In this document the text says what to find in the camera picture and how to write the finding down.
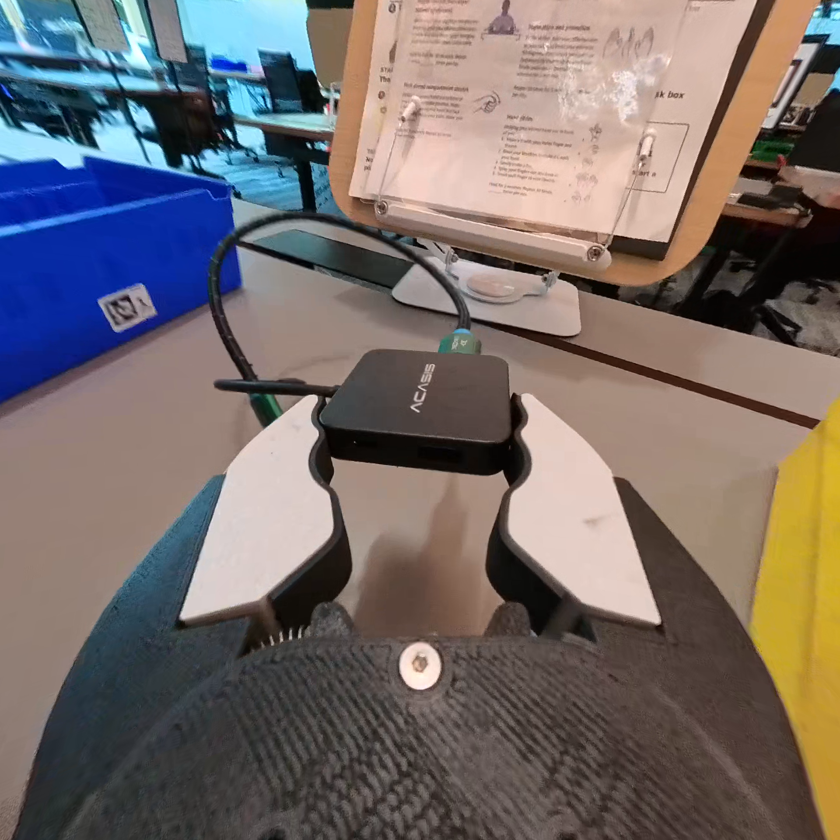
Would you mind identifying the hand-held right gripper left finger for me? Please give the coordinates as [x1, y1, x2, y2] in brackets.
[178, 394, 354, 647]

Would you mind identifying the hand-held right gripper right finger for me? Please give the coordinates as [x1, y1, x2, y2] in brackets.
[486, 392, 663, 639]

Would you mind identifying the black square usb hub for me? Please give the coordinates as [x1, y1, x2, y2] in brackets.
[319, 349, 513, 476]

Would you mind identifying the green-plug braided cable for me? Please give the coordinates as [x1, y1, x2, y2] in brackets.
[209, 211, 483, 427]

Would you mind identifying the yellow plastic bin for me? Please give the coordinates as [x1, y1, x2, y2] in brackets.
[748, 399, 840, 840]

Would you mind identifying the blue plastic bin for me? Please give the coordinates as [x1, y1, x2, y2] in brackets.
[0, 156, 242, 404]

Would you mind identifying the wooden office table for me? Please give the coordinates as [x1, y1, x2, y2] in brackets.
[233, 112, 337, 211]
[718, 197, 818, 231]

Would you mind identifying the wooden document stand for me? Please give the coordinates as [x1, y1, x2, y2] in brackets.
[327, 0, 821, 339]

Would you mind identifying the black office chair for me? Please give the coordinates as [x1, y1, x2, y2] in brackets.
[257, 48, 326, 118]
[147, 42, 240, 168]

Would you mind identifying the printed instruction sheet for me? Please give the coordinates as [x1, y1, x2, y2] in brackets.
[348, 0, 759, 245]

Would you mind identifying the sign board on stand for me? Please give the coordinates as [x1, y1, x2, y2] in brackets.
[146, 0, 190, 158]
[73, 0, 144, 165]

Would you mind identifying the thick grey hub cable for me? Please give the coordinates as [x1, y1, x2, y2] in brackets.
[214, 378, 342, 398]

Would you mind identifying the black desk cable cover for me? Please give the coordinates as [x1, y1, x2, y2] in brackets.
[251, 228, 427, 294]

